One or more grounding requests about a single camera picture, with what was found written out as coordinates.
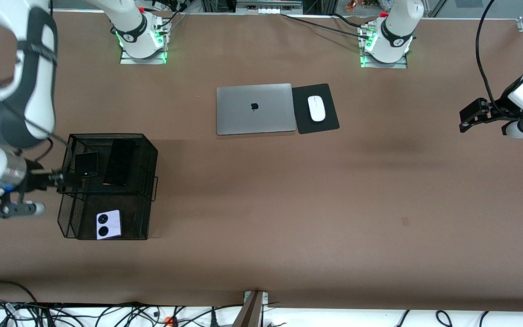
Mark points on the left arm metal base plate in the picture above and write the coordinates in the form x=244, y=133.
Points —
x=384, y=65

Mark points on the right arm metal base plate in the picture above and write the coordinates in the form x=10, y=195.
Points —
x=143, y=61

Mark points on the grey metal frame bracket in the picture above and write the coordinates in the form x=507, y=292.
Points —
x=268, y=5

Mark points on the white computer mouse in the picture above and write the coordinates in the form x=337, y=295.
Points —
x=316, y=109

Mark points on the silver closed laptop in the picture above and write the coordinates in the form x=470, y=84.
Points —
x=243, y=118

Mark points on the white lavender flip phone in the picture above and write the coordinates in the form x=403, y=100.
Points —
x=114, y=225

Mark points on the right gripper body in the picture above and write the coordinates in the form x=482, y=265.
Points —
x=33, y=180

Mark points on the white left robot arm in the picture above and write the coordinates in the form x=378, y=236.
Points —
x=395, y=41

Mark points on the black mouse pad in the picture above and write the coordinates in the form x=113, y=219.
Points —
x=327, y=122

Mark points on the small black flip phone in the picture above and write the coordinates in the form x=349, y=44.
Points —
x=85, y=164

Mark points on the grey metal camera post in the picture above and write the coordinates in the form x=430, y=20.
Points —
x=250, y=311

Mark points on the long black smartphone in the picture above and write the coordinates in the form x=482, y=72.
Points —
x=118, y=163

